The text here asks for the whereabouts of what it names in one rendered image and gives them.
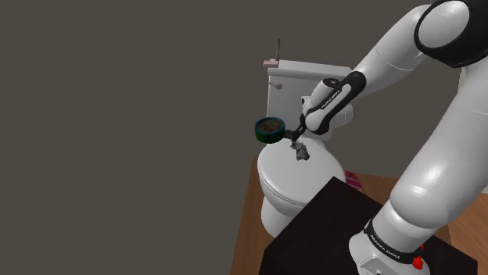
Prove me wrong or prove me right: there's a white toilet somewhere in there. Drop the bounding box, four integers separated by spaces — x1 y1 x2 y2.
257 59 357 239

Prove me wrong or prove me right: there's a grey crumpled lump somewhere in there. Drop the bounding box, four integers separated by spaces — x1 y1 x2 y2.
290 141 311 162

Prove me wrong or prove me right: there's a pink striped object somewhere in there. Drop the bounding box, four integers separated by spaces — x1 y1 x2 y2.
344 170 364 194

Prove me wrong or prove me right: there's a dark robot stand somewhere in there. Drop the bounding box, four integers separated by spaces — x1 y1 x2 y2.
258 176 479 275

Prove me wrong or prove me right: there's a green pot with soil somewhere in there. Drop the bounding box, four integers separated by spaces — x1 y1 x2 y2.
253 116 286 145

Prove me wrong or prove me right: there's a pink block with brown stick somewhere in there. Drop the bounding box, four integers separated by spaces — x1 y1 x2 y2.
262 37 282 69

